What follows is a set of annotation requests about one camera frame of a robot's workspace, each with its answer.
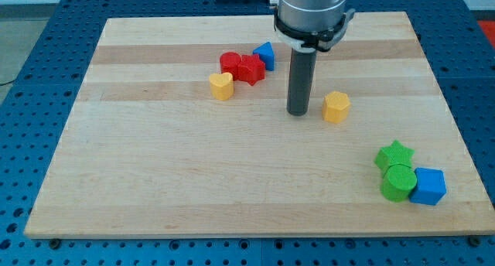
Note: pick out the yellow hexagon block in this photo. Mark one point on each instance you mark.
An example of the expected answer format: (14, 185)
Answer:
(336, 107)

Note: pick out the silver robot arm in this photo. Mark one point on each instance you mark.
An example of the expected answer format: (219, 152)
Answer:
(311, 25)

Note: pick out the red star block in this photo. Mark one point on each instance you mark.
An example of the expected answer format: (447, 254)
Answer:
(251, 69)

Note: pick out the green star block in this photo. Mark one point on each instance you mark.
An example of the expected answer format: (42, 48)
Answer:
(394, 154)

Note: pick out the yellow heart block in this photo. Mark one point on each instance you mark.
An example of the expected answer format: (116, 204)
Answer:
(221, 86)

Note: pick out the wooden board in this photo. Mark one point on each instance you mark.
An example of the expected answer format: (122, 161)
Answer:
(148, 152)

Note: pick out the red cylinder block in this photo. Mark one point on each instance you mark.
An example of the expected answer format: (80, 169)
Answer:
(229, 62)

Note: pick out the blue triangle block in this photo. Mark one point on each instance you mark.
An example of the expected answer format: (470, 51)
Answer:
(267, 55)

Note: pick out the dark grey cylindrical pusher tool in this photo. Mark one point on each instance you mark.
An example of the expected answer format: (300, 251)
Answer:
(301, 70)

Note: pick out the green cylinder block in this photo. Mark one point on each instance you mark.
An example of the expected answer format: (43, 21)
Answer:
(398, 182)

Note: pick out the blue cube block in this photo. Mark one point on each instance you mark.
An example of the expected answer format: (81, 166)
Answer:
(430, 188)

